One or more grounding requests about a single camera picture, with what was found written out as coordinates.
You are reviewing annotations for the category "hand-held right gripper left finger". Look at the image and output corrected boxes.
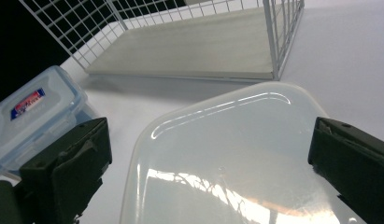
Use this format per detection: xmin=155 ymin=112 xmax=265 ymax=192
xmin=14 ymin=117 xmax=113 ymax=224

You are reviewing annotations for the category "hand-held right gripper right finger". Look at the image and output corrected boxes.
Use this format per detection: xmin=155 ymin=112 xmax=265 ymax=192
xmin=307 ymin=116 xmax=384 ymax=224

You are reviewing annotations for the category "clear blue-trimmed food container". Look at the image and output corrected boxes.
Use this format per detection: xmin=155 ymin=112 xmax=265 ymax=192
xmin=0 ymin=64 xmax=99 ymax=179

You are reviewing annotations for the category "white lidded food container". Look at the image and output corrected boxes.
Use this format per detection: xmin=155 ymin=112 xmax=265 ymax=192
xmin=119 ymin=81 xmax=368 ymax=224

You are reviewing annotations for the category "white wire shelf rack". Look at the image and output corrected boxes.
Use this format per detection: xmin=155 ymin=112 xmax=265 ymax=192
xmin=18 ymin=0 xmax=306 ymax=82

